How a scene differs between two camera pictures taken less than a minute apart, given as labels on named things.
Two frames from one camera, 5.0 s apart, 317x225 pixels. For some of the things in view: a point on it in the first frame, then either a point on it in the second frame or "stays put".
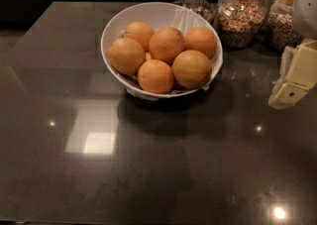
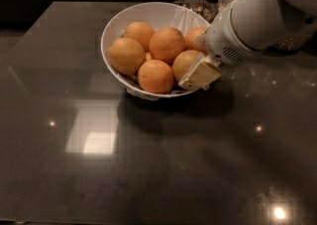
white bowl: x=159 y=15 stays put
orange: x=140 y=32 stays put
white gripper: x=306 y=7 → x=222 y=43
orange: x=164 y=44 stays put
